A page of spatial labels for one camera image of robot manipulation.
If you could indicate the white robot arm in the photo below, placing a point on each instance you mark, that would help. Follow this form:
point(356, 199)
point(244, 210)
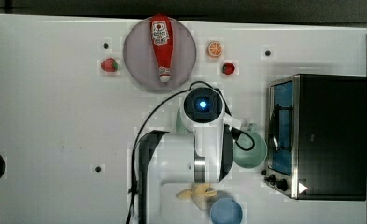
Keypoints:
point(202, 154)

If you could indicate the dark red strawberry toy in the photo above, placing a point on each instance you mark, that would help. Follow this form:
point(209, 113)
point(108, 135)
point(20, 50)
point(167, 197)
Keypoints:
point(228, 68)

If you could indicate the orange slice toy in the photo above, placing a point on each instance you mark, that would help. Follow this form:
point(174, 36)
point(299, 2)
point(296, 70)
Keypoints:
point(214, 49)

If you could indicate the peeled banana toy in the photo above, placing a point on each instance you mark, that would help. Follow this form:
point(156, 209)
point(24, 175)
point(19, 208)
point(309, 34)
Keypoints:
point(199, 193)

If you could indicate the light red strawberry toy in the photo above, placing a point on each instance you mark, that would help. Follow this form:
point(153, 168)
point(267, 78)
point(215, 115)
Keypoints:
point(109, 65)

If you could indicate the grey round plate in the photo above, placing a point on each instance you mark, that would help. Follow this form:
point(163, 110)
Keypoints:
point(140, 59)

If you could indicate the red plush ketchup bottle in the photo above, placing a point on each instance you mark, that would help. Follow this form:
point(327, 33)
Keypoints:
point(161, 33)

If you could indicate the blue cup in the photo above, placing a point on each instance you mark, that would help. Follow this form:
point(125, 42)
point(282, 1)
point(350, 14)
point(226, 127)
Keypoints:
point(225, 209)

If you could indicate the black steel toaster oven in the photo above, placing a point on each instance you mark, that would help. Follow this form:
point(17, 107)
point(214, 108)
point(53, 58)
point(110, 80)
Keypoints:
point(317, 137)

